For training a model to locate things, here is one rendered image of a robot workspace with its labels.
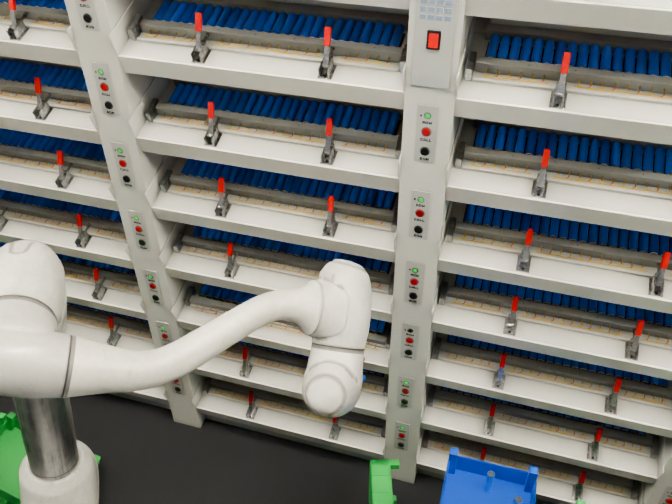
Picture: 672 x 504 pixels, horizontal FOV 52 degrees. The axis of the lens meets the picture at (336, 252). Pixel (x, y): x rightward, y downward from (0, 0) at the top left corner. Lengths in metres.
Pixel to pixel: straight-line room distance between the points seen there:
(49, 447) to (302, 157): 0.79
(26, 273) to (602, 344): 1.20
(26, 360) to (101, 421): 1.31
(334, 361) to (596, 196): 0.60
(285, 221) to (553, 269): 0.61
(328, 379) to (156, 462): 1.15
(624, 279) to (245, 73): 0.88
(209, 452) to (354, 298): 1.13
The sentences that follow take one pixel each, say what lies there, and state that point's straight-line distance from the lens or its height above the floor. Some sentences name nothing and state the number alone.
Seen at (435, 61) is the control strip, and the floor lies 1.33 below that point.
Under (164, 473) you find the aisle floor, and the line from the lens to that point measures 2.27.
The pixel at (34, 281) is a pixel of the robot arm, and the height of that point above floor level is 1.09.
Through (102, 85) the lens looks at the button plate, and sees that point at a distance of 1.60.
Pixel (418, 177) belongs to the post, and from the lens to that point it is 1.41.
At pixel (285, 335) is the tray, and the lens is 1.88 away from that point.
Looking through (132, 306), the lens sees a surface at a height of 0.50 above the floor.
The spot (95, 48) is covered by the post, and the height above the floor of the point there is 1.27.
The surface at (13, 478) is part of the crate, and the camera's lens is 2.32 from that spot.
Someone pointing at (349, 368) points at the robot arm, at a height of 0.89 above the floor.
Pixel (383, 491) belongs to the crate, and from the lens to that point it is 1.94.
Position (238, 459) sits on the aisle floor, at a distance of 2.26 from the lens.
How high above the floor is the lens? 1.86
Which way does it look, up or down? 40 degrees down
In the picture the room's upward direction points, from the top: 1 degrees counter-clockwise
